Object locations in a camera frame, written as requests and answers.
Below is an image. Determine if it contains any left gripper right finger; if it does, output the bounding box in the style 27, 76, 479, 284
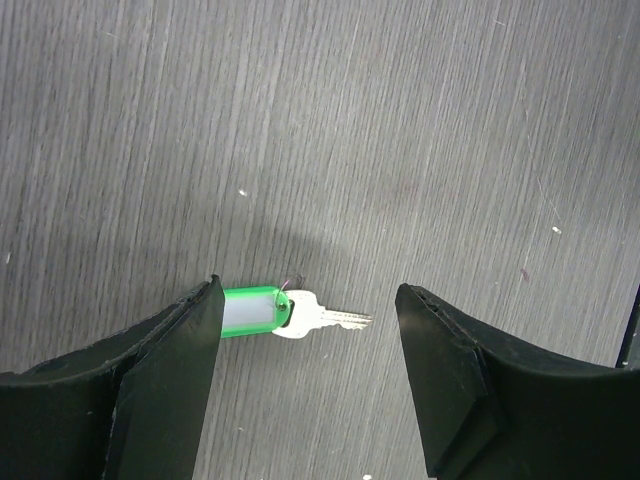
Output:
395, 284, 639, 479

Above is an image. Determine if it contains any key with green tag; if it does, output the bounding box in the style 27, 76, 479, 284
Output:
221, 286, 372, 340

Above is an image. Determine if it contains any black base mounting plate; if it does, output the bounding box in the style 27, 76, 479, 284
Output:
615, 289, 640, 370

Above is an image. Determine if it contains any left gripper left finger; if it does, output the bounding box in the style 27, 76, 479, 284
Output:
1, 277, 225, 479

